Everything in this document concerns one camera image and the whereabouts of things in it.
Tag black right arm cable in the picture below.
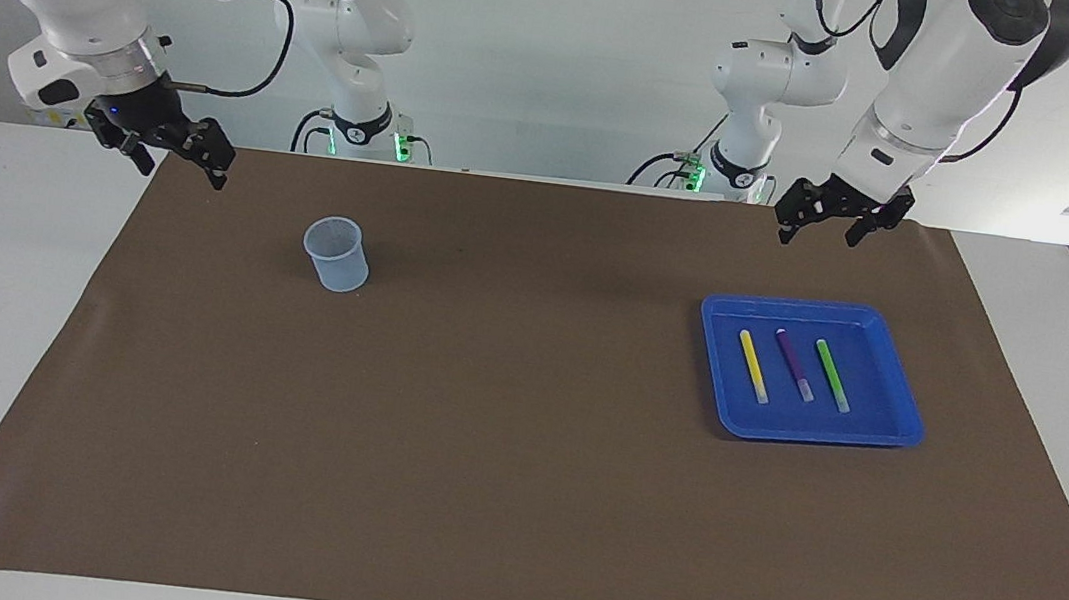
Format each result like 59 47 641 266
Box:
161 0 300 105

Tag white power strip box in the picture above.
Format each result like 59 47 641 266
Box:
19 103 96 133

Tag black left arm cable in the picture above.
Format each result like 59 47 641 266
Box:
935 0 1069 179

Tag translucent plastic cup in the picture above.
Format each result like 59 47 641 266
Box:
297 213 375 296

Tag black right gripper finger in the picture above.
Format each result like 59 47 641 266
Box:
117 137 160 179
192 119 241 194

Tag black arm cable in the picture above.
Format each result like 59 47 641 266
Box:
935 0 1069 179
161 0 300 105

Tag yellow marker pen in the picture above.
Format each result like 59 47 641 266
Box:
732 329 777 406

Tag purple marker pen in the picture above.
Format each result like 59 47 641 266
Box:
769 328 823 404

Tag green marker pen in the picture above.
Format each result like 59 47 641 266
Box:
808 338 860 415

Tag black base cable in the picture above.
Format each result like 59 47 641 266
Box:
290 105 341 157
625 100 730 197

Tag blue plastic tray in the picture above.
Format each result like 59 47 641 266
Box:
687 287 939 459

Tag brown table mat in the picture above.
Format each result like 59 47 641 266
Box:
0 118 1069 600

